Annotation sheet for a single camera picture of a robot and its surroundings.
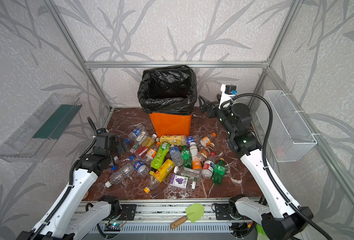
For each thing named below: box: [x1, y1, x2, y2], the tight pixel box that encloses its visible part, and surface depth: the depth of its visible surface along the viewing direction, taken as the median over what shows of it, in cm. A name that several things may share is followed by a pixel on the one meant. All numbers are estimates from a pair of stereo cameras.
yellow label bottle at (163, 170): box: [149, 159, 175, 183], surface depth 85 cm
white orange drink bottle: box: [189, 142, 202, 171], surface depth 89 cm
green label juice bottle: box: [150, 142, 171, 172], surface depth 89 cm
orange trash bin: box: [149, 112, 192, 138], surface depth 98 cm
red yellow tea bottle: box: [134, 133, 157, 157], surface depth 95 cm
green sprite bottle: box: [181, 145, 193, 169], surface depth 90 cm
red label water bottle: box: [201, 152, 216, 179], surface depth 84 cm
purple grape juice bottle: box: [166, 173, 197, 190], surface depth 82 cm
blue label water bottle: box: [169, 145, 184, 167], surface depth 91 cm
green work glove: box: [256, 223, 271, 240], surface depth 68 cm
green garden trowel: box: [170, 203, 205, 230], surface depth 75 cm
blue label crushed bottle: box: [128, 127, 145, 141], surface depth 102 cm
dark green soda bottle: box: [212, 157, 226, 184], surface depth 86 cm
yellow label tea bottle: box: [156, 135, 188, 146], surface depth 95 cm
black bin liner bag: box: [137, 65, 198, 116], surface depth 82 cm
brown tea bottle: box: [196, 142, 215, 162], surface depth 88 cm
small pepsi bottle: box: [186, 136, 197, 146], surface depth 99 cm
